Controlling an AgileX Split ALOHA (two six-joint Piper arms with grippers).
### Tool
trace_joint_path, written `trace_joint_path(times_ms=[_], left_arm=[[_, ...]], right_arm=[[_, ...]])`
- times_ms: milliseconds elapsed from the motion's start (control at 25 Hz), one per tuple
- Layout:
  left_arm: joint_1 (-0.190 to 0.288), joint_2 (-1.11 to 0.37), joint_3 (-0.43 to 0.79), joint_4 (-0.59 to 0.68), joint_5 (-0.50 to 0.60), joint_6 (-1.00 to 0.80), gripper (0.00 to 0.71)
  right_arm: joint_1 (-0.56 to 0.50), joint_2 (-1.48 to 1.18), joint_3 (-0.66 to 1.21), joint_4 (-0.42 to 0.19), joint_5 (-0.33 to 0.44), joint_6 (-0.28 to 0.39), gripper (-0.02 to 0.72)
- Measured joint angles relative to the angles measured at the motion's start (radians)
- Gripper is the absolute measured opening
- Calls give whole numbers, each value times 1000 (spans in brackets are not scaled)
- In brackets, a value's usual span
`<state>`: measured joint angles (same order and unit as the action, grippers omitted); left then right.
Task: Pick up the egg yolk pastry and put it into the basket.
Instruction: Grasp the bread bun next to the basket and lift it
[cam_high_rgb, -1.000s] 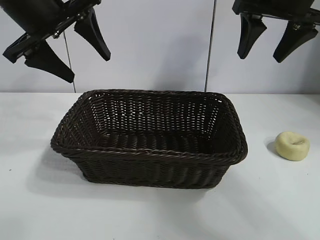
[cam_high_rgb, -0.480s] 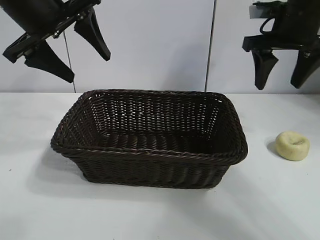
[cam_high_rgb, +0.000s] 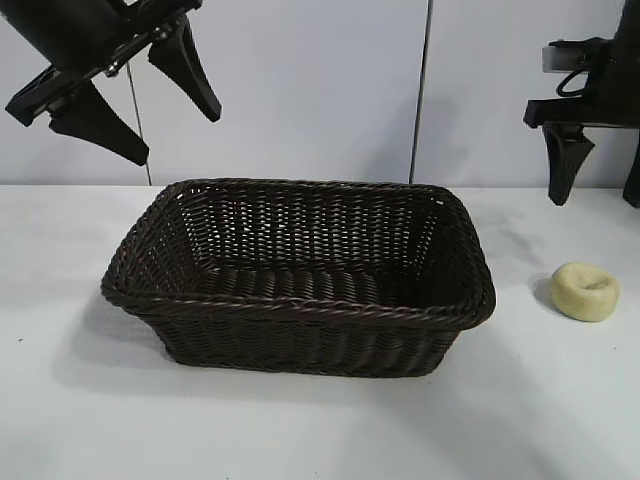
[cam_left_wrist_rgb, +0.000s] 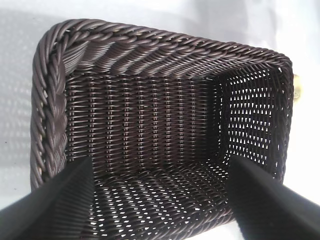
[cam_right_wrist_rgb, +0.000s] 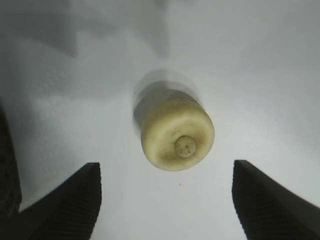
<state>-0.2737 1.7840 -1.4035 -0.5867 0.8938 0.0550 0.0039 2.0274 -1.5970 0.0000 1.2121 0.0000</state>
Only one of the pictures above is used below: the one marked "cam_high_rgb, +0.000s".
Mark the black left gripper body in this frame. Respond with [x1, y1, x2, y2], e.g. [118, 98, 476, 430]
[0, 0, 201, 126]

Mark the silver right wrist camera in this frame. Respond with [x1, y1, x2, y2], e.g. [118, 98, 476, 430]
[541, 39, 615, 72]

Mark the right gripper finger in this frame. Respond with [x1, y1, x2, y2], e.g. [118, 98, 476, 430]
[544, 128, 596, 205]
[622, 129, 640, 211]

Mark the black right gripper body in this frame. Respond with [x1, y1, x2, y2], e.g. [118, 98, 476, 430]
[523, 0, 640, 129]

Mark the dark brown wicker basket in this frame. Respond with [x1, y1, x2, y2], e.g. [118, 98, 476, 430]
[99, 176, 498, 379]

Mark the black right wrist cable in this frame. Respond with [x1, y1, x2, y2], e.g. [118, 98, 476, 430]
[556, 63, 597, 97]

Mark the pale yellow egg yolk pastry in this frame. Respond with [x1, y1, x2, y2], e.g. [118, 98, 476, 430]
[551, 261, 621, 322]

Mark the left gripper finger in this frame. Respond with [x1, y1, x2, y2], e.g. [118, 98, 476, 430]
[147, 17, 223, 123]
[48, 79, 151, 167]

